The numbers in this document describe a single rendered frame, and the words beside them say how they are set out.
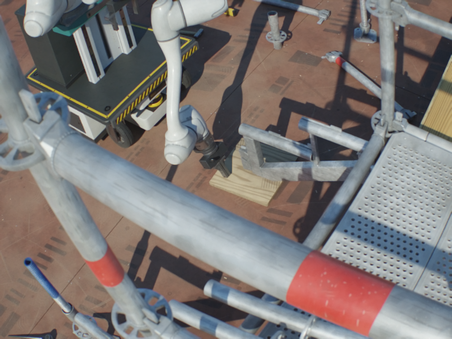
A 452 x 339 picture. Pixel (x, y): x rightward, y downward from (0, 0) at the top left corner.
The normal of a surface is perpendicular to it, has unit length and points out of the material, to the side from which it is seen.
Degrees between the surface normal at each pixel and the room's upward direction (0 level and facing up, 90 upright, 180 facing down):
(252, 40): 0
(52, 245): 0
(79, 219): 90
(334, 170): 90
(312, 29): 0
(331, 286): 18
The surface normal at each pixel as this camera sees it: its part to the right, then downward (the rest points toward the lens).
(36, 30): -0.22, 0.82
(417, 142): -0.15, -0.65
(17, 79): 0.91, 0.21
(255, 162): -0.56, 0.68
